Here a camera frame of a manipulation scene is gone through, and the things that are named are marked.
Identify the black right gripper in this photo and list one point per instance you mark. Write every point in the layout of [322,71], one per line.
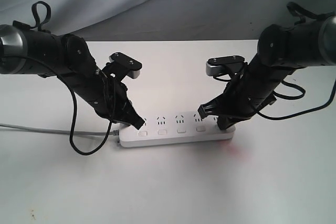
[240,100]

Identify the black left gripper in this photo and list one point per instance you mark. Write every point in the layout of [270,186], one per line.
[115,105]

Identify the white five-outlet power strip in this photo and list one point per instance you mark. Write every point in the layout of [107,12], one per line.
[178,128]

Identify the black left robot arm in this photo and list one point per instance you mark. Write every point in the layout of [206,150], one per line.
[24,51]

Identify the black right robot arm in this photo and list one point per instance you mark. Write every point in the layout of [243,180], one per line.
[280,52]

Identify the white backdrop cloth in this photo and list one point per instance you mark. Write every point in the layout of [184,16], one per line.
[148,20]

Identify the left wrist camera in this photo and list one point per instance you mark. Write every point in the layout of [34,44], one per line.
[122,65]

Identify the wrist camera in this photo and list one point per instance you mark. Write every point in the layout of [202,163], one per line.
[227,65]
[122,65]

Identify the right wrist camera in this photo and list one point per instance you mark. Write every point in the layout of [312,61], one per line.
[227,65]

